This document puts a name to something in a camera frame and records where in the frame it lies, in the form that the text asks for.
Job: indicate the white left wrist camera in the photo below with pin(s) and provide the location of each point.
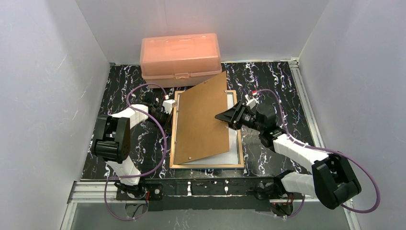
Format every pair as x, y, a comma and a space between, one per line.
169, 105

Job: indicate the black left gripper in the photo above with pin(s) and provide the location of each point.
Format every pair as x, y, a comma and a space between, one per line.
165, 117

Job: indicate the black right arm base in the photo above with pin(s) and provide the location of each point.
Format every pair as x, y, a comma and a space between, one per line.
281, 201

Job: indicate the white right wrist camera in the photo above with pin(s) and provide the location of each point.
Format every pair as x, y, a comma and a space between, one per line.
252, 99

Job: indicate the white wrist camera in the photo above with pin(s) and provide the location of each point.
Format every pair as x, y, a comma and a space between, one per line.
169, 105
252, 99

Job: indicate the aluminium rail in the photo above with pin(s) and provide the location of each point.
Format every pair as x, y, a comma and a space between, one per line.
307, 108
197, 204

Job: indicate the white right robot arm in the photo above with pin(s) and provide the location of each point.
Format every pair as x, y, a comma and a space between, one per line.
331, 178

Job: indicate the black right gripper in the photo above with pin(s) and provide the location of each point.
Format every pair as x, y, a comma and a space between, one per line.
236, 115

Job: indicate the brown cardboard backing board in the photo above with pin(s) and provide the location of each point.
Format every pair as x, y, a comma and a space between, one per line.
198, 133

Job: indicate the aluminium front rail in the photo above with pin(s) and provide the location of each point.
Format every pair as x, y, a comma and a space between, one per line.
197, 204

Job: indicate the translucent pink plastic storage box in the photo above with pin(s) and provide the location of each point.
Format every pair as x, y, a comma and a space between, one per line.
180, 60

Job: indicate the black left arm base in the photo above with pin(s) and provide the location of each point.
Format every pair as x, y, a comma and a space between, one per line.
137, 197

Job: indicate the blue wooden picture frame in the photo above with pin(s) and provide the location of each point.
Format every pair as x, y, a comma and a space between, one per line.
232, 159

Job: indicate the aluminium right side rail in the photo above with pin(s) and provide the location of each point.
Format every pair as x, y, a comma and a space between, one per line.
307, 108

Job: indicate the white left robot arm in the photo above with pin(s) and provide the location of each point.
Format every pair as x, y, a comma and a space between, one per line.
112, 138

